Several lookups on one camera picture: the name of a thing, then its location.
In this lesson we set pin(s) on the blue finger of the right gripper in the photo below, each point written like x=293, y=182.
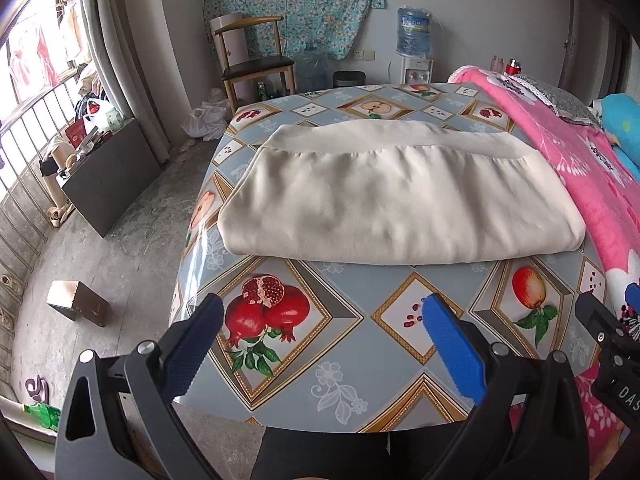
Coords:
x=632, y=299
x=598, y=321

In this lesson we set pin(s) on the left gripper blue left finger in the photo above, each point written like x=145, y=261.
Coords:
x=185, y=344

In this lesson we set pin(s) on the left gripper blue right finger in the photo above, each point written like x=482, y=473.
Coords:
x=463, y=363

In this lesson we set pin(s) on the cream jacket with black trim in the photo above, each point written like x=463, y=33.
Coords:
x=398, y=194

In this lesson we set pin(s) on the pink floral blanket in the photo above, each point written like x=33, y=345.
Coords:
x=565, y=159

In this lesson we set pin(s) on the brown cardboard box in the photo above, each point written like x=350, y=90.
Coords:
x=74, y=298

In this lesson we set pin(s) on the green plastic bottle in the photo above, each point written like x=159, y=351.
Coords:
x=47, y=416

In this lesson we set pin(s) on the blue pillow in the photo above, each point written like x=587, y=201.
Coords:
x=620, y=119

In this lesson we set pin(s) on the dark grey cabinet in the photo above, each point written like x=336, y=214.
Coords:
x=108, y=180

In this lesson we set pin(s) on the grey lace cloth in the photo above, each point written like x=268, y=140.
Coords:
x=563, y=103

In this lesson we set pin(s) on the white plastic bag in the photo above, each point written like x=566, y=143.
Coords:
x=210, y=119

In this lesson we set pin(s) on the white water dispenser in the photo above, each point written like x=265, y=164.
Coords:
x=415, y=70

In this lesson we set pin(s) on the wooden chair with black seat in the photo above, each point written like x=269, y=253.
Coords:
x=256, y=66

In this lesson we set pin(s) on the empty clear water jug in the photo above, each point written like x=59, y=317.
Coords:
x=312, y=70

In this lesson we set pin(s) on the black rice cooker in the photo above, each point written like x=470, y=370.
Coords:
x=348, y=78

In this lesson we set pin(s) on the blue water jug on dispenser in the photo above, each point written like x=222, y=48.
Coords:
x=413, y=32

